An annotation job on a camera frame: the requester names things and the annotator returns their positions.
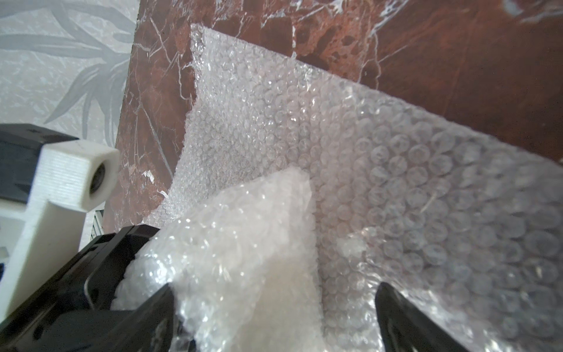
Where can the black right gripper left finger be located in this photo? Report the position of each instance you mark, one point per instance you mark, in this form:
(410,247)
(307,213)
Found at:
(145,325)

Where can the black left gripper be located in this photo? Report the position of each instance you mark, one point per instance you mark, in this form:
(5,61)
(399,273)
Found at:
(72,310)

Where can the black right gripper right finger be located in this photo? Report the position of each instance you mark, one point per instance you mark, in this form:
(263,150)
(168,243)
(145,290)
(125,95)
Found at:
(404,327)

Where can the clear bubble wrap sheet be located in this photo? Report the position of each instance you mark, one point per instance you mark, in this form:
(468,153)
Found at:
(243,267)
(466,227)

